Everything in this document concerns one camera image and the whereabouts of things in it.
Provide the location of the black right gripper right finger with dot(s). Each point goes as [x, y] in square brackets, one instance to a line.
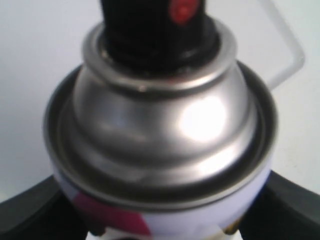
[282, 210]

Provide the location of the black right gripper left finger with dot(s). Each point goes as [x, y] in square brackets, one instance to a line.
[42, 213]

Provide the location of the white dotted spray can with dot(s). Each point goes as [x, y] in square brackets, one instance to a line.
[161, 133]

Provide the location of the white plastic tray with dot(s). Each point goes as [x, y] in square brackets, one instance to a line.
[284, 55]

